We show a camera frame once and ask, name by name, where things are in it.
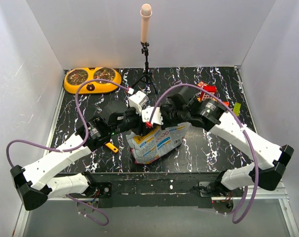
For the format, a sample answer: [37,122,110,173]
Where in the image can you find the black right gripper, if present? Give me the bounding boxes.
[153,106,189,130]

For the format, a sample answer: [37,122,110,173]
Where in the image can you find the yellow double pet bowl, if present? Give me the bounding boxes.
[63,67,122,95]

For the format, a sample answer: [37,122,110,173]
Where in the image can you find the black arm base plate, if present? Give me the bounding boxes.
[84,172,229,208]

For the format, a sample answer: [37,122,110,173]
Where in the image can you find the black tripod stand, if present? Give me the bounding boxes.
[131,42,158,94]

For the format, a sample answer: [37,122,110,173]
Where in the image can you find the green toy building brick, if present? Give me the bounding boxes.
[233,102,241,117]

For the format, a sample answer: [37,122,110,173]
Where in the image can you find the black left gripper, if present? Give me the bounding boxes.
[111,105,156,136]

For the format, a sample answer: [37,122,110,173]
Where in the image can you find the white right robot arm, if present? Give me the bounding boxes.
[160,99,294,197]

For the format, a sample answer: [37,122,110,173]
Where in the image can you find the red yellow toy block truck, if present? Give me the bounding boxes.
[198,84,217,102]

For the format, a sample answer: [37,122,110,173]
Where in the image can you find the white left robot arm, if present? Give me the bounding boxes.
[10,102,142,211]

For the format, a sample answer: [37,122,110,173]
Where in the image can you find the white cartoon pet food bag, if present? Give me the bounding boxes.
[126,122,191,164]

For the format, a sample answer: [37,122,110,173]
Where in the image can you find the pink microphone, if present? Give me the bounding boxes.
[140,3,152,43]

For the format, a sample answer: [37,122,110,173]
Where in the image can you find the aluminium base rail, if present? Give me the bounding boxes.
[14,188,299,237]

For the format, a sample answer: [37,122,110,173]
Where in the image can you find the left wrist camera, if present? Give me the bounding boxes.
[128,91,149,115]

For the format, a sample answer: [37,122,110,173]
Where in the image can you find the yellow plastic food scoop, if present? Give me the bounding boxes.
[105,142,118,153]

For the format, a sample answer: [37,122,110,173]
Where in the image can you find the red owl toy block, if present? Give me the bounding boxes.
[197,81,208,88]

